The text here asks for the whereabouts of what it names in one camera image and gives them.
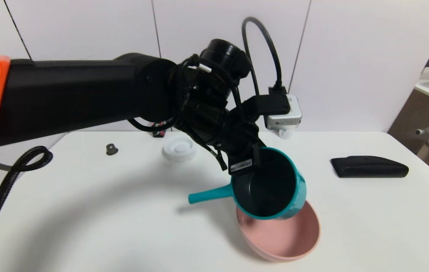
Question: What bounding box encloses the teal saucepan with handle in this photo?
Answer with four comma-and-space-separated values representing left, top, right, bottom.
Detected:
188, 147, 307, 220

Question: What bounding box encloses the black red tin box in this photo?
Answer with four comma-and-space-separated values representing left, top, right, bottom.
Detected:
152, 122, 168, 138

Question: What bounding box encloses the black camera cable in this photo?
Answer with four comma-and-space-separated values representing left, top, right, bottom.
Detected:
242, 17, 288, 96

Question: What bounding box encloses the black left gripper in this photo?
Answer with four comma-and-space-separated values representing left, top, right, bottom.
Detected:
217, 122, 262, 176

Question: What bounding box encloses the pink bowl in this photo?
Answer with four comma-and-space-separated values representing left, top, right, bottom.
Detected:
236, 200, 321, 263

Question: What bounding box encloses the white round lid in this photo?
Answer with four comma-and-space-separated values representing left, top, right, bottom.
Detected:
162, 136, 197, 163

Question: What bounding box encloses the black soft pouch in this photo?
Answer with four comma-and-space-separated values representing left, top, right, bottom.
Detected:
330, 156, 409, 178

